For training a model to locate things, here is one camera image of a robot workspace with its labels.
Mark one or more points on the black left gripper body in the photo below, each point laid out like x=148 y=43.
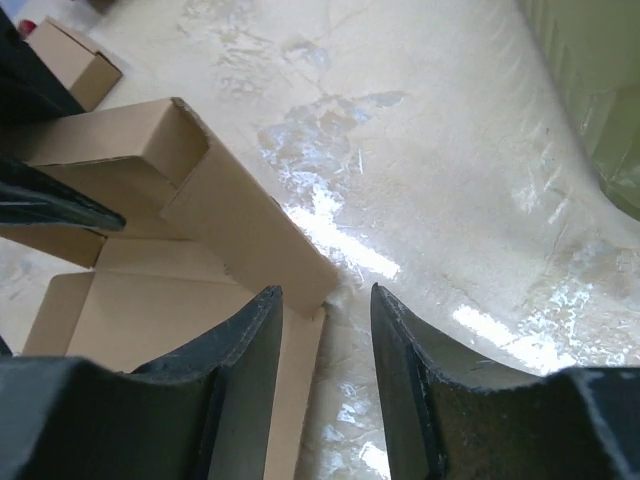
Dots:
x=30 y=92

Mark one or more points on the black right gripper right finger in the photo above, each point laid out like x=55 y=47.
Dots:
x=452 y=413

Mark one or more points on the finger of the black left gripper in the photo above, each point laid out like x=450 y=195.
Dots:
x=32 y=198

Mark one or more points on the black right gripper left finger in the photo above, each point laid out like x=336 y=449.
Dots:
x=201 y=411

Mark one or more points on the brown cardboard box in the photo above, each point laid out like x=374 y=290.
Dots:
x=202 y=237

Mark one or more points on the folded cardboard box lower left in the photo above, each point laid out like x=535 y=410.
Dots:
x=76 y=61

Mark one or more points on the red grape bunch on table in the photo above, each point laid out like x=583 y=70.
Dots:
x=26 y=27

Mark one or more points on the olive green plastic basket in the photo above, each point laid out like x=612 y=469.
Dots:
x=591 y=49

